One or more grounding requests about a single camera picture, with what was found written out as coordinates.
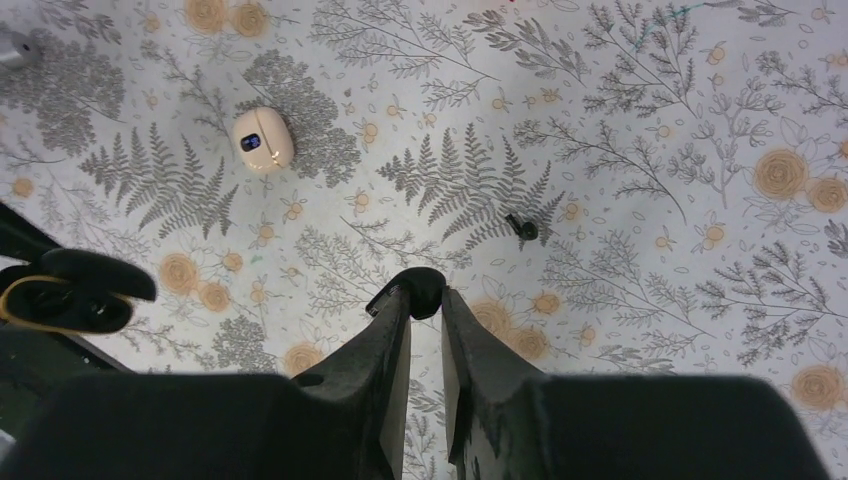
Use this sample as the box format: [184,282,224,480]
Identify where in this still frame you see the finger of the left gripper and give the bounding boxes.
[1,204,133,438]

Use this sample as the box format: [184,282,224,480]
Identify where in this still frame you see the floral patterned table mat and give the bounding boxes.
[1,1,847,479]

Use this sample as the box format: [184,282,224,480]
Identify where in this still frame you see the black earbud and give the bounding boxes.
[365,266,447,320]
[505,214,539,241]

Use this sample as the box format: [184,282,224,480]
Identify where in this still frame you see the beige earbud charging case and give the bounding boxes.
[232,107,295,173]

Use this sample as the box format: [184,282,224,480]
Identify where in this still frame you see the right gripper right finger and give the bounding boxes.
[442,287,828,479]

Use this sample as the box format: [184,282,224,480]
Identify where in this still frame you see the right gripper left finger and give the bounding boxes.
[1,286,410,479]

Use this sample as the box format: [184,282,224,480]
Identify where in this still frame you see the black earbud case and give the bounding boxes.
[1,248,158,335]

